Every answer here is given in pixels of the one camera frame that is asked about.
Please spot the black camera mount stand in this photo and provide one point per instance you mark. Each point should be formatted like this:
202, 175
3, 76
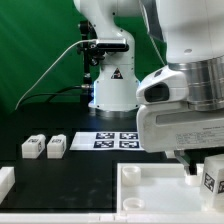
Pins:
92, 56

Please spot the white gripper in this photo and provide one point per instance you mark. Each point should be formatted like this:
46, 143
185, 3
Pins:
174, 127

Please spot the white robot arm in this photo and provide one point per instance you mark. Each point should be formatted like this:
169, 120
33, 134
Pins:
193, 31

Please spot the white square table top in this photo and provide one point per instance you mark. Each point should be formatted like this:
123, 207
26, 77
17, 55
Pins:
160, 188

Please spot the white obstacle bar left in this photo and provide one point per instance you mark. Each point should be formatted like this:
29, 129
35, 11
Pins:
7, 180

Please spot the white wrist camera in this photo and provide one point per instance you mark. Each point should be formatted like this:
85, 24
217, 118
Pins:
163, 86

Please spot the white sheet with tags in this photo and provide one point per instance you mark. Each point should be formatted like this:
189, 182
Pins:
96, 141

